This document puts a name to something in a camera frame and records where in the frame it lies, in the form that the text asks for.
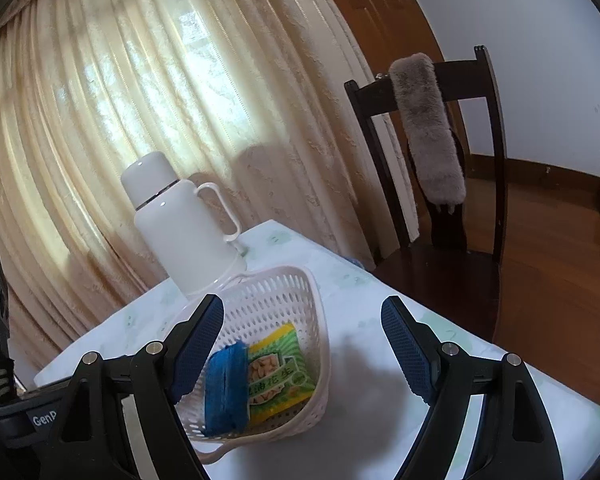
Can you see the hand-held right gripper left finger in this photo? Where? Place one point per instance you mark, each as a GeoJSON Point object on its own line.
{"type": "Point", "coordinates": [195, 352]}

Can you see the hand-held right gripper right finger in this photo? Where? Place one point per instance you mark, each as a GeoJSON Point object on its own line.
{"type": "Point", "coordinates": [405, 352]}

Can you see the dark blue box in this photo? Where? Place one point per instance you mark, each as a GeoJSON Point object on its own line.
{"type": "Point", "coordinates": [225, 390]}

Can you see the green peanut snack packet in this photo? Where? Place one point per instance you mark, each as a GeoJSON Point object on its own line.
{"type": "Point", "coordinates": [276, 375]}

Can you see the white plastic basket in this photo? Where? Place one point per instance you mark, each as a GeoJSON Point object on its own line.
{"type": "Point", "coordinates": [280, 300]}

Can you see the pale green printed tablecloth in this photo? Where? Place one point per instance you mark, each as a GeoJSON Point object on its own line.
{"type": "Point", "coordinates": [370, 410]}

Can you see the dark wooden chair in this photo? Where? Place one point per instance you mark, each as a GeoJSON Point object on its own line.
{"type": "Point", "coordinates": [430, 275]}

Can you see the white thermos jug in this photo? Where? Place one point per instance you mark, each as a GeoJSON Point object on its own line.
{"type": "Point", "coordinates": [180, 230]}

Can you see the grey fluffy cloth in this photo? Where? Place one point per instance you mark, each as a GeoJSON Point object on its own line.
{"type": "Point", "coordinates": [425, 135]}

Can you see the beige pleated curtain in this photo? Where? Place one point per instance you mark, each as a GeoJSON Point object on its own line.
{"type": "Point", "coordinates": [130, 110]}

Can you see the brown wooden door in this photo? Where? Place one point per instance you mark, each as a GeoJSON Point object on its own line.
{"type": "Point", "coordinates": [360, 10]}

